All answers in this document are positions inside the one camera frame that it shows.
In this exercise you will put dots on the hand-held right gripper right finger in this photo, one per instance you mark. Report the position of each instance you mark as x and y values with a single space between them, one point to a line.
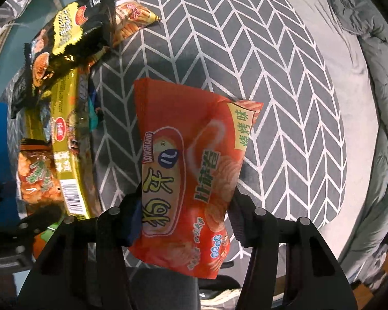
236 214

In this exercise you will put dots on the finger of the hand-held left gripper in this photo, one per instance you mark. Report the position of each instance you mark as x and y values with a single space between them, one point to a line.
38 220

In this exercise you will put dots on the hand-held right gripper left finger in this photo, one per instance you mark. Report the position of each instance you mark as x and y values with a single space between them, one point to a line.
134 224

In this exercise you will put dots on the teal snack packet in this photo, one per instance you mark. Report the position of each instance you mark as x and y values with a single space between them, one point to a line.
95 113

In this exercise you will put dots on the black and yellow snack packet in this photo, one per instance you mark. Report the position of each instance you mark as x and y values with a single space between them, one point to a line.
64 32

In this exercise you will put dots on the brown and orange snack packet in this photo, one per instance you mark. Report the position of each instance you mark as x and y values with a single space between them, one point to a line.
35 174

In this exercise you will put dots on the long gold snack packet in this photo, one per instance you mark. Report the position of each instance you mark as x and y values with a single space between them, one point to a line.
68 135

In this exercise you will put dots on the grey herringbone tablecloth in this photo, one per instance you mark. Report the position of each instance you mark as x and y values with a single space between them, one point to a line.
229 55

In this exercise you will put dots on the light grey bed sheet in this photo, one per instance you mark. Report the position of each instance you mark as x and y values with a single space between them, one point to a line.
342 55

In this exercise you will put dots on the grey quilt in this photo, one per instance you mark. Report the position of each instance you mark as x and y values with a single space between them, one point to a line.
384 71

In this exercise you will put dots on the orange striped snack packet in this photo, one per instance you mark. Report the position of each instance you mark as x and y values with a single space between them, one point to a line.
129 16

